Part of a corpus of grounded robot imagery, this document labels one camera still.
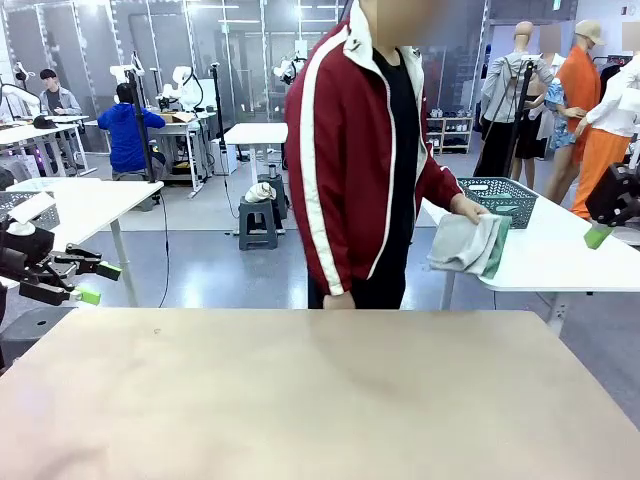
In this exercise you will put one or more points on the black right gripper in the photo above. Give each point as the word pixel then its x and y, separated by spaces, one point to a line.
pixel 617 192

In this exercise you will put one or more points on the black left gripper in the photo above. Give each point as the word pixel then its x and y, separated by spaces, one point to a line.
pixel 25 252

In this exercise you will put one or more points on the grey plastic mesh basket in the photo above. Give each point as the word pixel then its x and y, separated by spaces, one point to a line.
pixel 15 200
pixel 525 205

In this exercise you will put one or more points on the light grey terry towel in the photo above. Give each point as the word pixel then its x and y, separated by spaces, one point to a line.
pixel 455 245

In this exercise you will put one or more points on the person's right forearm red sleeve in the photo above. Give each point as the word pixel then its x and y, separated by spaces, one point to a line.
pixel 325 250

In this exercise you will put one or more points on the person's left forearm red sleeve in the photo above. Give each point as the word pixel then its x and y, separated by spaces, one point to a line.
pixel 442 180

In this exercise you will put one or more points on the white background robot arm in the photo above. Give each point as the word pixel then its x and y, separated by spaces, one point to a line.
pixel 287 70
pixel 22 71
pixel 187 90
pixel 120 72

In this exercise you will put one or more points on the person's left hand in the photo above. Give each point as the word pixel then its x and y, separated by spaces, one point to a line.
pixel 465 206

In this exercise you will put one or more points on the person's right hand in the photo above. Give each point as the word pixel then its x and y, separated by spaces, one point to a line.
pixel 340 301

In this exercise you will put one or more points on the white rectangular table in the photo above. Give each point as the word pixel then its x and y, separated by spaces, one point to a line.
pixel 100 200
pixel 540 260

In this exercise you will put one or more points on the mannequin white top orange trousers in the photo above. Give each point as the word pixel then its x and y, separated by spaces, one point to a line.
pixel 600 165

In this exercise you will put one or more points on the mannequin in blue floral dress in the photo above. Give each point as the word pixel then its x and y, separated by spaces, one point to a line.
pixel 557 110

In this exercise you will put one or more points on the person in blue jacket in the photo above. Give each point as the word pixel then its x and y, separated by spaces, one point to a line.
pixel 125 135

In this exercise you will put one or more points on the mannequin orange shirt tan cap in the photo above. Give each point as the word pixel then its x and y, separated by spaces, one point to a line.
pixel 580 85

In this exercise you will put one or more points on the black tripod stand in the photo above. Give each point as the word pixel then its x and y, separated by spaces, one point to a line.
pixel 141 125

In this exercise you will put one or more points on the white long desk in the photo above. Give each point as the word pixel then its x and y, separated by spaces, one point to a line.
pixel 30 132

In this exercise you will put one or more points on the black cap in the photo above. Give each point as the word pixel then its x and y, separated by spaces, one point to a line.
pixel 45 122

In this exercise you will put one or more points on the white robot workbench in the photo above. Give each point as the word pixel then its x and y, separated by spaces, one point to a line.
pixel 185 131

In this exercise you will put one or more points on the grey plastic step stool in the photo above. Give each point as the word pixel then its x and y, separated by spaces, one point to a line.
pixel 258 207

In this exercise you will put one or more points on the white shoe shelf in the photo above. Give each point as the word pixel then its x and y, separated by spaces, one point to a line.
pixel 452 135

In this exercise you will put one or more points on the mannequin in grey hoodie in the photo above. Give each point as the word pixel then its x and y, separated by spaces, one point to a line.
pixel 502 85

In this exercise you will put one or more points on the beige cloth bundle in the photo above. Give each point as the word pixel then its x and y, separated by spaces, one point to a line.
pixel 260 192

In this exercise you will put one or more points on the brown cardboard box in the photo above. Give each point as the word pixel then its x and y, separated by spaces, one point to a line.
pixel 181 117

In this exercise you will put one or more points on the seated person in grey top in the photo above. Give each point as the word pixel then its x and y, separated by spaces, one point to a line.
pixel 60 102

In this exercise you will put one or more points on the black round stool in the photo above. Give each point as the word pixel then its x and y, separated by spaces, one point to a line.
pixel 282 197

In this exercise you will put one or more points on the silver metal cup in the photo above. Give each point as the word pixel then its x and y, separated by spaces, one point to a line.
pixel 273 170

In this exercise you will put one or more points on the white height-adjustable desk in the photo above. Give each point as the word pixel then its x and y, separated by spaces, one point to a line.
pixel 255 132

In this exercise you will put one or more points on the black pole stand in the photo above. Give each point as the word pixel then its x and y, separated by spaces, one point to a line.
pixel 217 100

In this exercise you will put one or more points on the person in red track jacket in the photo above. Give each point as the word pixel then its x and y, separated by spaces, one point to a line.
pixel 340 150

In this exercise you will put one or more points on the black tripod with white camera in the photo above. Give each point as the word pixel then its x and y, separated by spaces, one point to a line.
pixel 518 115

